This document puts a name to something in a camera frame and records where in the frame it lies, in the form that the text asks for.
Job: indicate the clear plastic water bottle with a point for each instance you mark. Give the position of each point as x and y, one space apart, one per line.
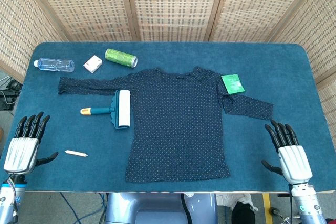
55 65

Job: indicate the teal lint roller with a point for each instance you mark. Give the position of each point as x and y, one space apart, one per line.
124 108

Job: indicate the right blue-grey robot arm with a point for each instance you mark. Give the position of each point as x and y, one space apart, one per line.
308 205

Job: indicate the black floor equipment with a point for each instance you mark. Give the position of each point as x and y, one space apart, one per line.
8 98

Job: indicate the green drink can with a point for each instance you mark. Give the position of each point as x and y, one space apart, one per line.
119 56

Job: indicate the small black bar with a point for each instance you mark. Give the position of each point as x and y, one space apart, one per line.
283 195

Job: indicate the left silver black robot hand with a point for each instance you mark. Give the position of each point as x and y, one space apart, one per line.
22 153

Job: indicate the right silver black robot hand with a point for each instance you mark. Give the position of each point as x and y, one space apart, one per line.
295 163

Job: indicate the woven wooden folding screen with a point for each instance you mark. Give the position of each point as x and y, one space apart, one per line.
173 6

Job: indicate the dark dotted long-sleeve shirt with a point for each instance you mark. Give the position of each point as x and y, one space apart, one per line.
176 124

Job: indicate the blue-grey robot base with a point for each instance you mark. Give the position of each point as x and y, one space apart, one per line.
157 208

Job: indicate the blue table cover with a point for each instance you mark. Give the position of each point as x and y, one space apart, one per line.
262 58

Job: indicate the green sachet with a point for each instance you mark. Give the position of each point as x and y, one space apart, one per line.
233 83

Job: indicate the small white box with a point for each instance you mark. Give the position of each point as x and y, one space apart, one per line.
92 64

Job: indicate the cream wrapped sausage stick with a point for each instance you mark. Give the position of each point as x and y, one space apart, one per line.
76 153

